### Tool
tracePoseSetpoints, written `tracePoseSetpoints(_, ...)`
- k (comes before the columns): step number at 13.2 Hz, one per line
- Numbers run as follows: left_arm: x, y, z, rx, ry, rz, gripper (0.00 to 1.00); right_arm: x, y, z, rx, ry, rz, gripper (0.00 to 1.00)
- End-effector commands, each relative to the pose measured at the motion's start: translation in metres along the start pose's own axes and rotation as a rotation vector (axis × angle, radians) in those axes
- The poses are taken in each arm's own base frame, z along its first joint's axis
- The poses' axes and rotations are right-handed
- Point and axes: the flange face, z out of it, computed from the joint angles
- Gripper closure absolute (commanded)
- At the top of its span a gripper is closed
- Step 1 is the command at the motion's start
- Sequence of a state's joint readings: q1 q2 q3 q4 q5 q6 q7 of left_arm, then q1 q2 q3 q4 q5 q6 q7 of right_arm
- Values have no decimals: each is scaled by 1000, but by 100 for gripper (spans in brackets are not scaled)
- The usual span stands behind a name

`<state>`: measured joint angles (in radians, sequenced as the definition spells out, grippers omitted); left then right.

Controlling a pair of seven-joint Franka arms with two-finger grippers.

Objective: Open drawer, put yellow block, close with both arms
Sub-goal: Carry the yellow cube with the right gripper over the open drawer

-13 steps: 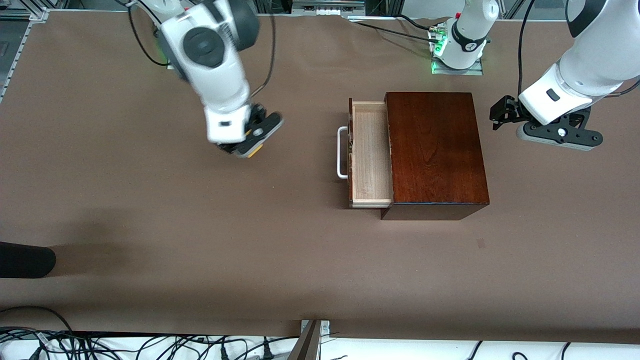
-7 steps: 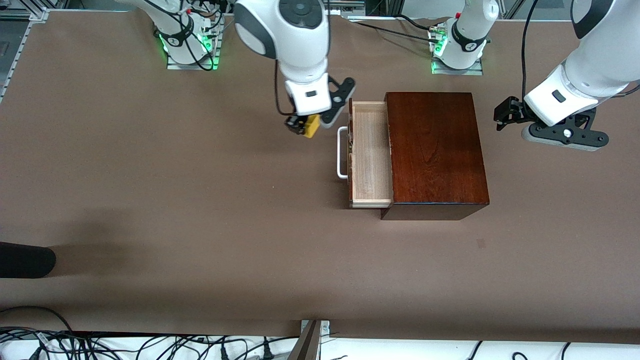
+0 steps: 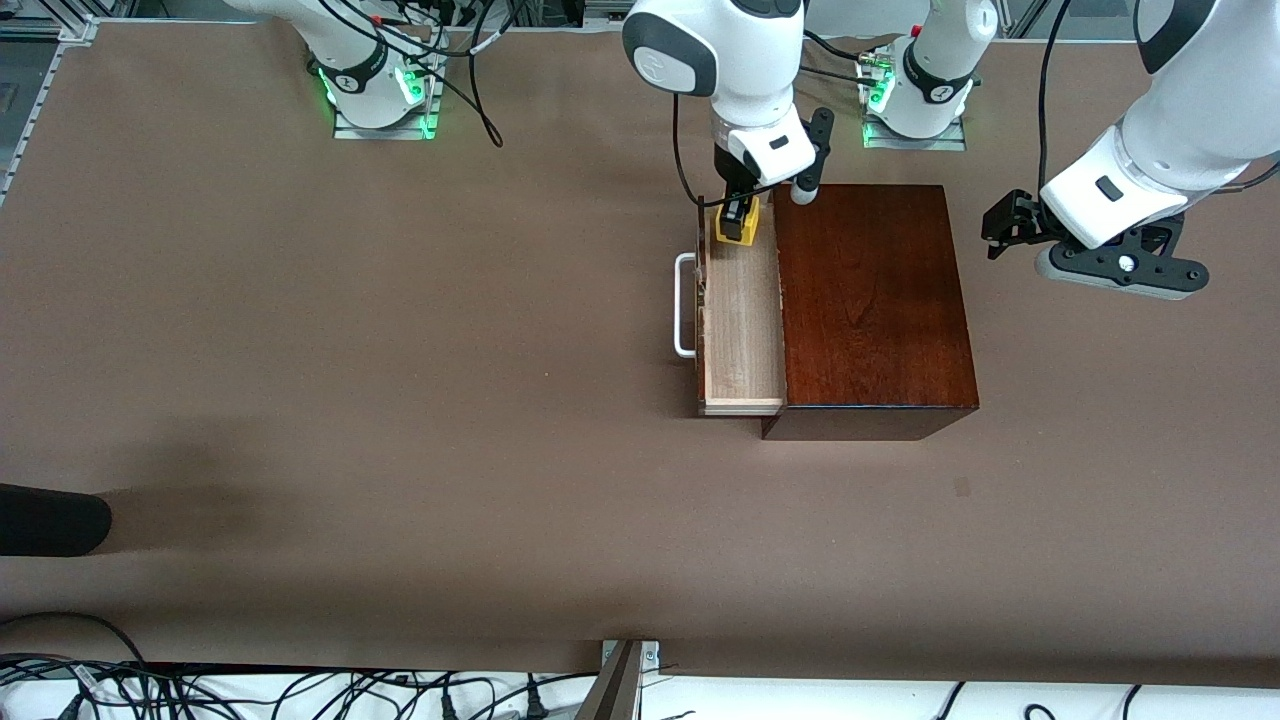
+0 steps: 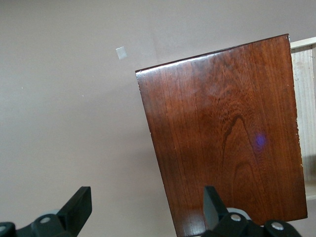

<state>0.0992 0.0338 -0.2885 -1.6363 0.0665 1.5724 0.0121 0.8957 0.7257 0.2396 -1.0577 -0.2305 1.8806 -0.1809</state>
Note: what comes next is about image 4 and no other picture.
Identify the dark wooden drawer case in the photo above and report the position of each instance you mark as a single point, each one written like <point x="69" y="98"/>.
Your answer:
<point x="222" y="123"/>

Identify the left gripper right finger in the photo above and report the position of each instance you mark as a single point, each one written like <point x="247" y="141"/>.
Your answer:
<point x="214" y="214"/>

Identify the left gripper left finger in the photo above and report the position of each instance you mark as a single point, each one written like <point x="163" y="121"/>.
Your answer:
<point x="74" y="214"/>

